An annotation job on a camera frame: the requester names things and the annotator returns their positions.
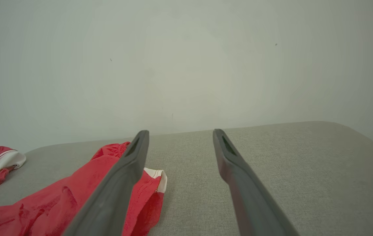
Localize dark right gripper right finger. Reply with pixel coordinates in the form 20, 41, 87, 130
213, 128, 301, 236

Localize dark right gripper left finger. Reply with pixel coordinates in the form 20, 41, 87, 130
62, 130, 150, 236

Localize red shorts with white stripes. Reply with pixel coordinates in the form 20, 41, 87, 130
0, 142, 168, 236

